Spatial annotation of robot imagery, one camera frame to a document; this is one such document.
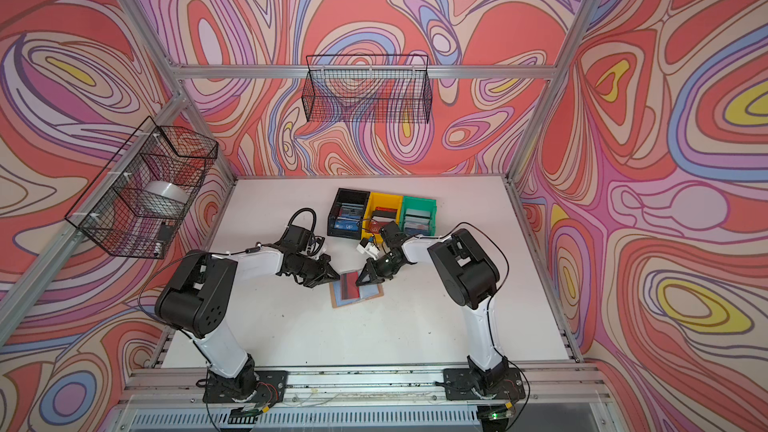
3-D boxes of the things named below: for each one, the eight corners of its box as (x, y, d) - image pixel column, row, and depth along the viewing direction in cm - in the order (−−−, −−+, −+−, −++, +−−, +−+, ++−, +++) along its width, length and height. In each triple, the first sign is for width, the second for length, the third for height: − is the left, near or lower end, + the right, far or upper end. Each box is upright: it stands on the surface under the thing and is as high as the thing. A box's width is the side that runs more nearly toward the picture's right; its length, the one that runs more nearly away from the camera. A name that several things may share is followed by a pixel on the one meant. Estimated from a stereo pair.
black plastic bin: (328, 237, 103) (325, 227, 98) (340, 198, 114) (337, 187, 109) (360, 240, 102) (359, 230, 97) (369, 201, 113) (368, 190, 109)
